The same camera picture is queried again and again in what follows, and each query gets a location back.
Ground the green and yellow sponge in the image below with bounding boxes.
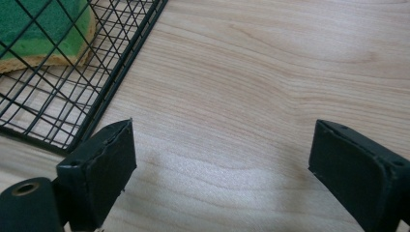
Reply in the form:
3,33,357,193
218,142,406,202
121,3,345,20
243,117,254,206
0,0,98,74

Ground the black wire mesh basket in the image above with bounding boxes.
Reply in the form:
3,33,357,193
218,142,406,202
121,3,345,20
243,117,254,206
0,0,169,155

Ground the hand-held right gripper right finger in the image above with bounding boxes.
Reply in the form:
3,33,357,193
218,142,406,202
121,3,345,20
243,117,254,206
307,119,410,232

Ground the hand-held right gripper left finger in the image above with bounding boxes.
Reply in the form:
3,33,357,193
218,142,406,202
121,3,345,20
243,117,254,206
55,118,138,232

